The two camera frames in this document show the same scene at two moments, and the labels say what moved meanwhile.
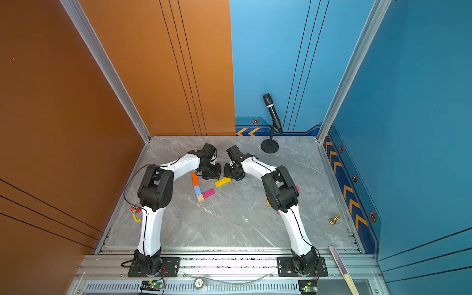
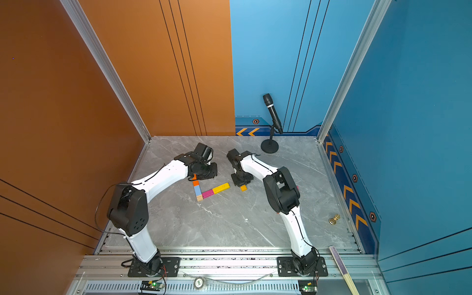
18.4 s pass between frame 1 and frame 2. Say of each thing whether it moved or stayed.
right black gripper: moved
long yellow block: moved
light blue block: stayed
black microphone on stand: stayed
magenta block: stayed
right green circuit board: stayed
